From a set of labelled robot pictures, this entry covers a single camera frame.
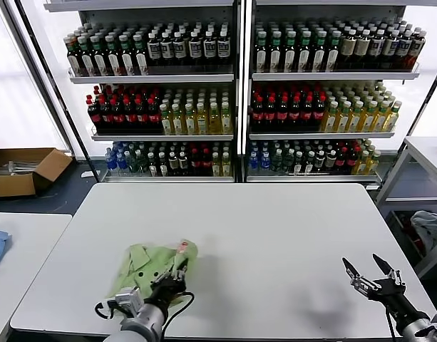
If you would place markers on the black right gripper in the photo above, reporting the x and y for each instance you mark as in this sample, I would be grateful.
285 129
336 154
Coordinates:
396 299

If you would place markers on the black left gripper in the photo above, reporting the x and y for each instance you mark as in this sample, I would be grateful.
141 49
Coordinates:
166 290

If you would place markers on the green polo shirt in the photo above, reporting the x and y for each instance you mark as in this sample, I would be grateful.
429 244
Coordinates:
150 260

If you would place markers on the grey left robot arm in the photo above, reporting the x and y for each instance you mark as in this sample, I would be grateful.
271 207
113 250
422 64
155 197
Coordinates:
147 320

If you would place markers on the red fabric item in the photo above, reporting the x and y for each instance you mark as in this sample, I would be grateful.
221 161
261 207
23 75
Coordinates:
417 241

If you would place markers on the grey crumpled cloth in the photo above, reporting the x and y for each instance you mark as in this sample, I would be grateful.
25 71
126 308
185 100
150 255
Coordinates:
430 228

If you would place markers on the cola bottle red cap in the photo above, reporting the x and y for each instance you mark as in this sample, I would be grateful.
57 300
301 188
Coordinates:
318 115
257 115
352 160
106 117
95 117
294 115
195 164
306 115
118 117
282 115
270 115
154 117
130 117
142 117
341 160
205 164

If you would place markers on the yellow juice bottle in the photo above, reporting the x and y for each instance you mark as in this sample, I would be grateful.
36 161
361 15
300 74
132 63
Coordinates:
226 166
166 123
190 123
368 121
202 123
343 121
355 121
226 123
393 121
178 123
373 164
216 166
362 164
330 121
381 121
215 123

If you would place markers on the dark green bottle white cap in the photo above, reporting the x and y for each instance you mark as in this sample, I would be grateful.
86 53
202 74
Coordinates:
132 164
276 163
142 164
287 163

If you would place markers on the blue drink bottle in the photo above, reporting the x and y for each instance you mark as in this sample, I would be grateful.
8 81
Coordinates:
254 162
265 162
121 163
110 162

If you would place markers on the white paper scrap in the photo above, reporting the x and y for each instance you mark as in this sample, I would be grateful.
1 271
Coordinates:
87 174

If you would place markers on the black slanted pole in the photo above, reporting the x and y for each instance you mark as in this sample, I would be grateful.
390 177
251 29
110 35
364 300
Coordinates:
429 103
56 89

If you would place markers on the open cardboard box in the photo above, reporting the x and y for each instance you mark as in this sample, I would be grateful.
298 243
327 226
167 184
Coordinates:
11 185

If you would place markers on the clear plastic packaging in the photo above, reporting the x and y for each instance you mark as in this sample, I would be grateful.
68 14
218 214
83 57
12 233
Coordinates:
18 167

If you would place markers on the dark bottle blue white label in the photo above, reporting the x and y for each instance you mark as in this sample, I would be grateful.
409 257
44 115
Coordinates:
376 48
180 49
403 49
167 50
209 49
223 49
195 49
390 48
154 50
416 50

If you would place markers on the dark bottle beige label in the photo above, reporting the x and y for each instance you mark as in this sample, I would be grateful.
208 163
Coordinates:
362 48
348 48

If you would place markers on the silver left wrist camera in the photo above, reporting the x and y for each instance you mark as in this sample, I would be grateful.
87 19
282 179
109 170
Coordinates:
129 299

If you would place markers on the white metal frame side table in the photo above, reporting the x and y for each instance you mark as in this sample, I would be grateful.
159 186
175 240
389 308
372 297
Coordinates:
428 147

